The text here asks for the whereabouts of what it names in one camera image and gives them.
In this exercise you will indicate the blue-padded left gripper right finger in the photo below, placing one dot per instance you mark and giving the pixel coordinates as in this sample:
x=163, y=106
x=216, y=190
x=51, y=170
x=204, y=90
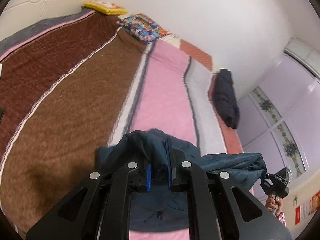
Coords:
x=175, y=158

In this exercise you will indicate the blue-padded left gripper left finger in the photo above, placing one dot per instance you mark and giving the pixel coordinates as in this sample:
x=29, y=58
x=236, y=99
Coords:
x=140, y=174

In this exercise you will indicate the teal puffer jacket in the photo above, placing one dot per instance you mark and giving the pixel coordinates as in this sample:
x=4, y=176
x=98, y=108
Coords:
x=161, y=210

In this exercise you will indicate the person's right hand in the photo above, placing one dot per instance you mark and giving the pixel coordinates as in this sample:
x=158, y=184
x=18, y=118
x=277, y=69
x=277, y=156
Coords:
x=274, y=203

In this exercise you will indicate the pink plaid shirt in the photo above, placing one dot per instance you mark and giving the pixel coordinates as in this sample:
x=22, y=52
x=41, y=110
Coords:
x=280, y=215

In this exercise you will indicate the folded black jacket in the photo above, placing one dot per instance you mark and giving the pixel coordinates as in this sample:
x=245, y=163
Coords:
x=224, y=99

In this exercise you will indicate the brown striped bed blanket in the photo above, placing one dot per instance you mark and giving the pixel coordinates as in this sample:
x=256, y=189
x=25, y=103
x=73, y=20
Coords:
x=72, y=84

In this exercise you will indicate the colourful patterned pillow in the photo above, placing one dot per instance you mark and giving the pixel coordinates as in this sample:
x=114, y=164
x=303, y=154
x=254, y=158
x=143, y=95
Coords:
x=143, y=28

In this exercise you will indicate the yellow pillow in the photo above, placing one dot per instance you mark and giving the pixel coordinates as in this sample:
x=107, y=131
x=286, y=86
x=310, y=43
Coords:
x=106, y=8

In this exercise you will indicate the red wall poster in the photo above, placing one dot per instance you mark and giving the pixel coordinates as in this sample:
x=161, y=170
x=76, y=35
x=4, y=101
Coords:
x=310, y=206

